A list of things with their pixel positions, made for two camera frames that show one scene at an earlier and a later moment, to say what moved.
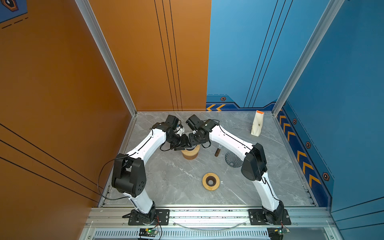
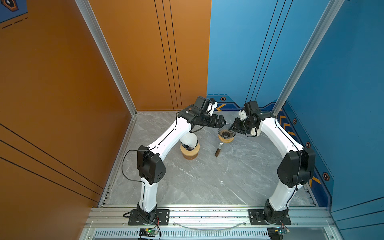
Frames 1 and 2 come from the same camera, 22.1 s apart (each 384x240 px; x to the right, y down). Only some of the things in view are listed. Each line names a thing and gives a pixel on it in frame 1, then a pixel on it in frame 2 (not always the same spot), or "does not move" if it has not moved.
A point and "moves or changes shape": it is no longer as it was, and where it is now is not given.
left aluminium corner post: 91,20 does not move
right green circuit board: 276,233 does not move
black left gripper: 184,144 to 213,123
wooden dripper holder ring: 191,154 does not move
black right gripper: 192,142 to 236,127
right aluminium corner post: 331,11 does not move
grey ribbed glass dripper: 233,160 moves or changes shape
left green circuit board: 147,232 does not move
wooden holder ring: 211,181 moves or changes shape
